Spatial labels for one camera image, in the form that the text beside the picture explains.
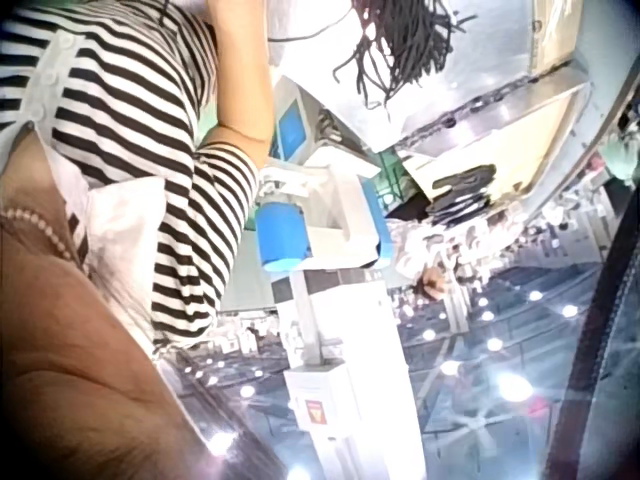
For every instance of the metal work table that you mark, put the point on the metal work table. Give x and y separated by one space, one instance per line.
480 100

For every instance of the black ribbed belt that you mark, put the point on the black ribbed belt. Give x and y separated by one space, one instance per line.
595 320

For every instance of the white blue industrial machine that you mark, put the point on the white blue industrial machine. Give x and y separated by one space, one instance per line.
330 240

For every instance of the stack of black fabric pieces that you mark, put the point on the stack of black fabric pieces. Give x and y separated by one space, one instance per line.
462 195

